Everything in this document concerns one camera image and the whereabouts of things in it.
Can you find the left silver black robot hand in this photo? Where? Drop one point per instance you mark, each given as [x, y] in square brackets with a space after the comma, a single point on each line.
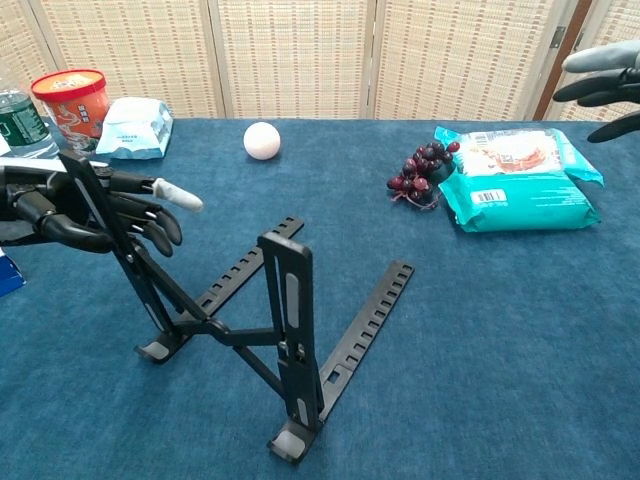
[30, 200]

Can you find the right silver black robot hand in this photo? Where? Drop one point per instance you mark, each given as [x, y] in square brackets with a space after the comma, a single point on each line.
[615, 82]

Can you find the black folding laptop stand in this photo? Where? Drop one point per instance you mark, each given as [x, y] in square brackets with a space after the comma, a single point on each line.
[295, 325]

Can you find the black metal hinge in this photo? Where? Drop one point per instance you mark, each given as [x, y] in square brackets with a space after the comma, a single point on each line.
[557, 37]
[579, 39]

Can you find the white paper sheet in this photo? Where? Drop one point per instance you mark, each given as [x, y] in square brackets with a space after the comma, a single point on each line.
[3, 146]

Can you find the clear green-label water bottle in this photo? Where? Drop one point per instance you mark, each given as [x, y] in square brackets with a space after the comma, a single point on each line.
[22, 125]

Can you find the blue pink Oreo box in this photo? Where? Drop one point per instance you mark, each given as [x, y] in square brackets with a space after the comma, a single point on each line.
[9, 280]

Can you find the red instant noodle cup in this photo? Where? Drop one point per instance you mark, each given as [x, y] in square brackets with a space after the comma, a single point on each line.
[75, 107]

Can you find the light blue wipes pack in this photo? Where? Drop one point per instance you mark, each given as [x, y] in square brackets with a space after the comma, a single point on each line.
[135, 130]

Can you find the teal barcode snack pack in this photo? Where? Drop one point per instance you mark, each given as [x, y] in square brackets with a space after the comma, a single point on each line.
[525, 205]

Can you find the dark red grape bunch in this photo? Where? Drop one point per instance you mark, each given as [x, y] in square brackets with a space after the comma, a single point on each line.
[417, 175]

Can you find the pale pink ball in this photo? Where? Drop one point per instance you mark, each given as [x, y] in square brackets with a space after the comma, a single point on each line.
[262, 141]

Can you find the bamboo folding screen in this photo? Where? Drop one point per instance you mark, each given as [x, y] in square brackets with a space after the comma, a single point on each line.
[295, 60]

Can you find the blue table cloth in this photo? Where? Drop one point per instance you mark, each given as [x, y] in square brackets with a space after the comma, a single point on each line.
[450, 350]

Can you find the brown wooden post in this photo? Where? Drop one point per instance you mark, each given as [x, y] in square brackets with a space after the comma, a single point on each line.
[555, 80]

